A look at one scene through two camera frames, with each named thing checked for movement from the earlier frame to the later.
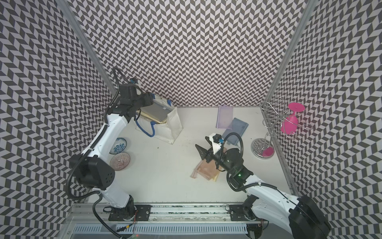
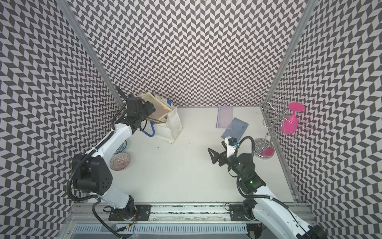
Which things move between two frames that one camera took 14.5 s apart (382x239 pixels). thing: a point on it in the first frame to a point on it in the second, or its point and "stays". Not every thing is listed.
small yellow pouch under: [216, 177] to [161, 111]
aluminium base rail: [163, 213] stays
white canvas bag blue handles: [168, 131] stays
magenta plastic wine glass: [289, 124] stays
